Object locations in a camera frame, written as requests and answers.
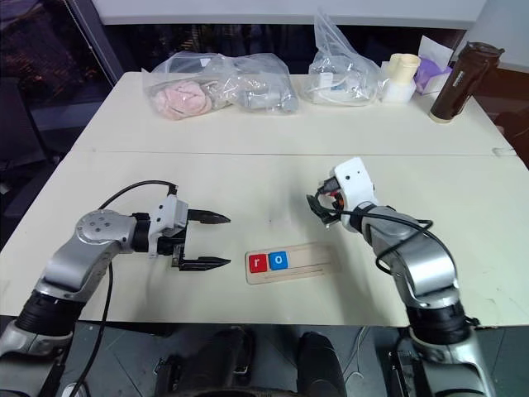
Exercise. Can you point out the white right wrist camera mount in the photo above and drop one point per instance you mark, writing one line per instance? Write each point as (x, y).
(355, 182)

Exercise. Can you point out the clear bag with white box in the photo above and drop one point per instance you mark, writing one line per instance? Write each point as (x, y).
(343, 70)

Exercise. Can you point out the dark brown bottle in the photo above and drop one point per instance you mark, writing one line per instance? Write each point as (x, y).
(458, 84)

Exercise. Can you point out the wooden letter tray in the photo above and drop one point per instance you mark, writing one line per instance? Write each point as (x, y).
(314, 262)

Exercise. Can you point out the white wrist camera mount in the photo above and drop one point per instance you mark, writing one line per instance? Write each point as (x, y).
(355, 182)
(167, 213)

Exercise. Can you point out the blue letter block o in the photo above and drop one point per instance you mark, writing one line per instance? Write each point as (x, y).
(279, 260)

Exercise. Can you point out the cream plastic holder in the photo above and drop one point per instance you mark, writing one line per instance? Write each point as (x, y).
(398, 78)

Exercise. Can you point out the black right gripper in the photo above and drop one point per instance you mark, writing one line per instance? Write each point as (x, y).
(330, 191)

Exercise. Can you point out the dark rounded shape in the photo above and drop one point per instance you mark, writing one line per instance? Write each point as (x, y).
(320, 360)

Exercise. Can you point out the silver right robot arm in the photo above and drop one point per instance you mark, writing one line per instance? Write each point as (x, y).
(425, 264)

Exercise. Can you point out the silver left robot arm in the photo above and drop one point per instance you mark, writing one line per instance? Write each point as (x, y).
(95, 248)

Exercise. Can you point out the clear bag with cloths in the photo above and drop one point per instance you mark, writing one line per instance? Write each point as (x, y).
(231, 78)

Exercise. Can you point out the pink cloth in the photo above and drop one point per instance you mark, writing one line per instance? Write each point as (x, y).
(182, 101)

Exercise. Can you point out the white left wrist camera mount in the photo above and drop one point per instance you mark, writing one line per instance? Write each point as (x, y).
(167, 213)

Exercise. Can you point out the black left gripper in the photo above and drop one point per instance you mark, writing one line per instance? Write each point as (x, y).
(175, 242)

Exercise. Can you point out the red letter block r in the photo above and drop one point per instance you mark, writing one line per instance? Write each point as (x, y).
(258, 263)

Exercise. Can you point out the purple tissue pack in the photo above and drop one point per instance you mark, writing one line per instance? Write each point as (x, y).
(432, 72)

